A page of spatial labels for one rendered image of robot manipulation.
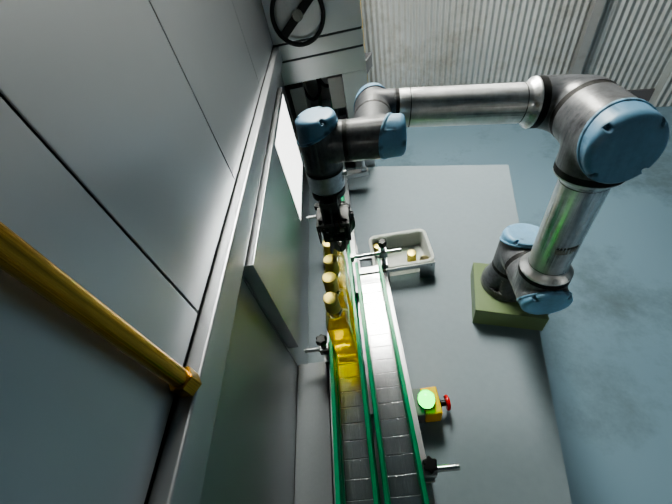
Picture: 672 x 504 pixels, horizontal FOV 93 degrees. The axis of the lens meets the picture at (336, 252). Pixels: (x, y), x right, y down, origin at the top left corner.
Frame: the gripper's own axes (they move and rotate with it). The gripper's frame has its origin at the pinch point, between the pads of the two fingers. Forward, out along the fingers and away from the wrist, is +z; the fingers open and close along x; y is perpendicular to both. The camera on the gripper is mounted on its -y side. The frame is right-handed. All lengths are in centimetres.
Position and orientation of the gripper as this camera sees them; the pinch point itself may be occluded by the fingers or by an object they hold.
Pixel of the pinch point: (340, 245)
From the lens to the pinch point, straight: 82.5
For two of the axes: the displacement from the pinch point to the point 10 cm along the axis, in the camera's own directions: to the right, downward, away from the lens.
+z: 1.4, 6.7, 7.3
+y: 0.1, 7.4, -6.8
